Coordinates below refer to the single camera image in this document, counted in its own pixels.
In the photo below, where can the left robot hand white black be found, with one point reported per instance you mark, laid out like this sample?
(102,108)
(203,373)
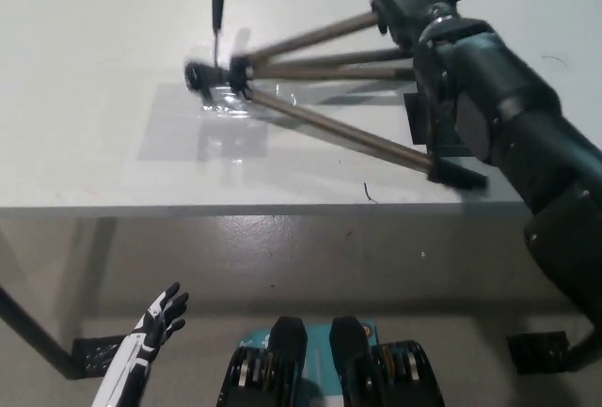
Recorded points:
(136,350)

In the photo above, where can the right black table foot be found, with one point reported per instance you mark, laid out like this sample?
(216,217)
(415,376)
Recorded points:
(536,350)

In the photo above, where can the bronze and black camera tripod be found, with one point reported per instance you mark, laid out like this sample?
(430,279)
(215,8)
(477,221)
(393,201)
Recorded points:
(329,126)

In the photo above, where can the black table foot bar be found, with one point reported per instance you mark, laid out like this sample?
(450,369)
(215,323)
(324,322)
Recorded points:
(37,332)

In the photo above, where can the black tape patch on table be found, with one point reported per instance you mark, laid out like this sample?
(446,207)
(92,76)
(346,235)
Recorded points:
(411,115)

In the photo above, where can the clear tape patch on table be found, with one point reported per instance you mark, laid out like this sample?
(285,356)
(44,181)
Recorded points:
(174,134)

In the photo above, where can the grey table leg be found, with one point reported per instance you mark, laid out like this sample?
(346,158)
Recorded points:
(96,275)

